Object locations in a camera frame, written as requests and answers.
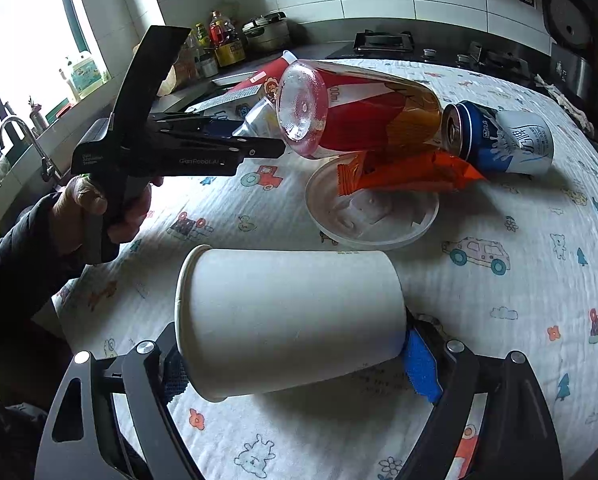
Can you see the plastic bottle with red label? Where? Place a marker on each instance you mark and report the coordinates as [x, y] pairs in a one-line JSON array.
[[359, 110]]

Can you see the small white bottle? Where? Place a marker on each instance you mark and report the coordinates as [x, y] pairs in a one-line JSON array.
[[69, 85]]

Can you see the orange snack packet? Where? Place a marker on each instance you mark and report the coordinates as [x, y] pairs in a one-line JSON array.
[[414, 172]]

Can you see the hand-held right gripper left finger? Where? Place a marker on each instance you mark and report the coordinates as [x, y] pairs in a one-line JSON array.
[[176, 379]]

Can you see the person's left forearm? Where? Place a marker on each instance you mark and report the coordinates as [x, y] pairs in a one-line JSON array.
[[19, 270]]

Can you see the silver packet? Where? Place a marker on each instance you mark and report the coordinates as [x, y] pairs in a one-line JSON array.
[[259, 117]]

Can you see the white dish rag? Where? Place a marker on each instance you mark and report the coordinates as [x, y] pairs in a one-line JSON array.
[[564, 100]]

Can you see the white detergent bottle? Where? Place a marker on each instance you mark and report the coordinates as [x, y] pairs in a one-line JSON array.
[[89, 75]]

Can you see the window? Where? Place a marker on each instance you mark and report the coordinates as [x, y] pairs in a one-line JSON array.
[[29, 35]]

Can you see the printed blanket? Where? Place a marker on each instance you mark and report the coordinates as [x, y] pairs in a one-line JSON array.
[[504, 310]]

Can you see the red and green box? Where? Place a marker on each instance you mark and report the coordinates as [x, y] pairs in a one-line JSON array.
[[60, 112]]

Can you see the white paper cup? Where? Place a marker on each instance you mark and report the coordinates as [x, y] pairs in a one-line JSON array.
[[289, 310]]

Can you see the black gas stove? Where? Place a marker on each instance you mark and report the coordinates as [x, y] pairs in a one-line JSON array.
[[384, 40]]

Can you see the person's left hand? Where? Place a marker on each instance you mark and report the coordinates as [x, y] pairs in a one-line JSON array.
[[81, 200]]

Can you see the small white jar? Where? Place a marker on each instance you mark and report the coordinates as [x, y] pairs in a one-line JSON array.
[[208, 66]]

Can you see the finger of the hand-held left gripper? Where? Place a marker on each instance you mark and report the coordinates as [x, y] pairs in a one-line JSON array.
[[219, 129], [229, 146]]

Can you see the white plastic lid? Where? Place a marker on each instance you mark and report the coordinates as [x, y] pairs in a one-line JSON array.
[[374, 220]]

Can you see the steel pot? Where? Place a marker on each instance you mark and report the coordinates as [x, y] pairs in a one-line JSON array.
[[266, 35]]

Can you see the blue and white can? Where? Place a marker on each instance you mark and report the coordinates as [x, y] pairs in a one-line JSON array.
[[509, 140]]

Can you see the oil bottle with red cap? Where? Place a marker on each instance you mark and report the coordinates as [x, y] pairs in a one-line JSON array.
[[226, 45]]

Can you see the steel faucet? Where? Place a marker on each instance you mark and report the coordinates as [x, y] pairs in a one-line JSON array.
[[16, 122]]

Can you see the red white carton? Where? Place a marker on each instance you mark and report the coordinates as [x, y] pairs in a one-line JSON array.
[[264, 80]]

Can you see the small metal canister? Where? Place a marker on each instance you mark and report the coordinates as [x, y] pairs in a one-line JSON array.
[[36, 117]]

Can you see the black rice cooker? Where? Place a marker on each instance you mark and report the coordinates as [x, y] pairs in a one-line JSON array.
[[571, 35]]

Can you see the yellow cap bottle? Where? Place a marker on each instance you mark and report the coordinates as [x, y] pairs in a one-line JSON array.
[[203, 35]]

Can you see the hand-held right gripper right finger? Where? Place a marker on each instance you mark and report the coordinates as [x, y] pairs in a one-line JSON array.
[[421, 365]]

